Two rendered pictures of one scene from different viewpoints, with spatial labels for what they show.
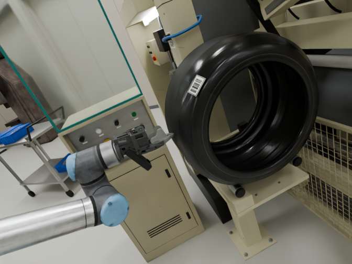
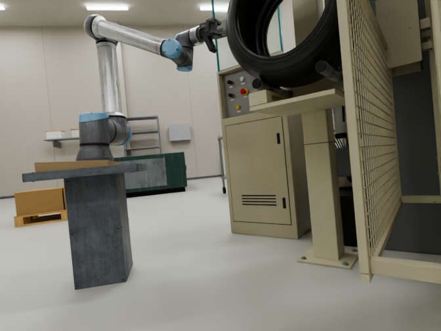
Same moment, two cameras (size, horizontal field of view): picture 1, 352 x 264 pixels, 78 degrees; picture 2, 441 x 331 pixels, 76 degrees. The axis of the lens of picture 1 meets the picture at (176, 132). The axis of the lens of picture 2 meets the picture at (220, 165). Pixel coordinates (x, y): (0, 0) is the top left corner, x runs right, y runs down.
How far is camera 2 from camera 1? 1.38 m
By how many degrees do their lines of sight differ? 49
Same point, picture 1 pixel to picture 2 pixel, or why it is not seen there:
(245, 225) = (317, 217)
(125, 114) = not seen: hidden behind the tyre
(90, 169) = (182, 38)
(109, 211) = (167, 43)
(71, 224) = (151, 41)
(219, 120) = not seen: hidden behind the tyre
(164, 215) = (262, 186)
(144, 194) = (252, 151)
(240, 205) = (253, 97)
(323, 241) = (413, 293)
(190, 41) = not seen: outside the picture
